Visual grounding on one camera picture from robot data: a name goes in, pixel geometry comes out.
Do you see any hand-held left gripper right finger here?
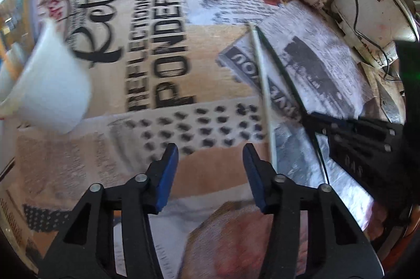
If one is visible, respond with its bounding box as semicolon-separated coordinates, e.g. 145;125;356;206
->
242;143;384;279

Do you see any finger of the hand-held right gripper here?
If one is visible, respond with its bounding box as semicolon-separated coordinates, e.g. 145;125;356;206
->
317;131;393;153
303;111;403;137

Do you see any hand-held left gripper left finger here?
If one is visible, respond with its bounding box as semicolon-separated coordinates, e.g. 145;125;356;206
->
39;143;179;279

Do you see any dark green chopstick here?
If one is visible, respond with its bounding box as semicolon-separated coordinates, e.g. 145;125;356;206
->
256;26;329;184

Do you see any white chopstick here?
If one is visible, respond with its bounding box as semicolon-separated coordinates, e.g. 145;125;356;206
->
248;21;278;166

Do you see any white cup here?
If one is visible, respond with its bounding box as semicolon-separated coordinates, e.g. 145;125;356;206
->
0;18;93;135

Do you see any wooden cutting board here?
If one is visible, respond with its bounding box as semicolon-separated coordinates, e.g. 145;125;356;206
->
358;62;409;125

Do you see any steel cleaver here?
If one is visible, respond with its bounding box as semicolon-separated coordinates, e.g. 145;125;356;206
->
381;91;405;122

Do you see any newspaper print tablecloth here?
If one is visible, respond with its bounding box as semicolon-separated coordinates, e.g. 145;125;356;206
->
7;0;378;279

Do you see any white appliance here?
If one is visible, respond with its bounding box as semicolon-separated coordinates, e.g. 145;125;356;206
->
331;0;420;69

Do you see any black cable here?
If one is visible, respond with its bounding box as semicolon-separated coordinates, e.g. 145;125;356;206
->
344;0;407;82

